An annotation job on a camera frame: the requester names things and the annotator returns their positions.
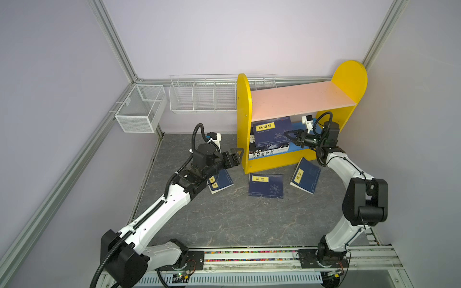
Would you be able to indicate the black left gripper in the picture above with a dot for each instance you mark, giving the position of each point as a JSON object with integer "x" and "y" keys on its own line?
{"x": 229, "y": 164}

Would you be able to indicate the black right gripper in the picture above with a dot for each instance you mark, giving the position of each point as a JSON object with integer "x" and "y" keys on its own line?
{"x": 301, "y": 138}

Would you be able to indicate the white booklet black text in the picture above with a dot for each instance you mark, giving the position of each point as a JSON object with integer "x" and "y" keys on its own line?
{"x": 267, "y": 153}

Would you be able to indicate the dark eye cover book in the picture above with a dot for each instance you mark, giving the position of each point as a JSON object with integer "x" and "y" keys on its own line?
{"x": 275, "y": 148}

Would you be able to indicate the blue book front stack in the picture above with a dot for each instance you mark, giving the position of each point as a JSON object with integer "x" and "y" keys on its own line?
{"x": 271, "y": 132}

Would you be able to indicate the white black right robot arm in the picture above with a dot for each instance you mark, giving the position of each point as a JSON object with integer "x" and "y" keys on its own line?
{"x": 366, "y": 200}

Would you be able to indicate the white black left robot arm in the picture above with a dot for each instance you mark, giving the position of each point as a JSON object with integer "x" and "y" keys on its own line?
{"x": 127, "y": 254}

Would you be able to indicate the blue book under eye book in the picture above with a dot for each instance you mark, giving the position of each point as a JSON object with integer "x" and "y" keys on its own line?
{"x": 220, "y": 181}

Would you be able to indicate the yellow pink blue bookshelf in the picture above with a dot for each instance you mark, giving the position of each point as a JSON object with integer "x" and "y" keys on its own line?
{"x": 341, "y": 95}

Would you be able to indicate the white mesh box basket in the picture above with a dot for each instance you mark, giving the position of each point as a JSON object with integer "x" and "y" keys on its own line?
{"x": 142, "y": 109}

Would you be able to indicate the white wire rack basket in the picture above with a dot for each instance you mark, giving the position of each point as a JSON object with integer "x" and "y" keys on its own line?
{"x": 203, "y": 93}

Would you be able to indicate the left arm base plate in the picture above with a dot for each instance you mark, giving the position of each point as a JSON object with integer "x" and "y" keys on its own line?
{"x": 191, "y": 260}

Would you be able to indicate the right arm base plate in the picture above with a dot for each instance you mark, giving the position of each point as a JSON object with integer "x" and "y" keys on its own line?
{"x": 312, "y": 258}

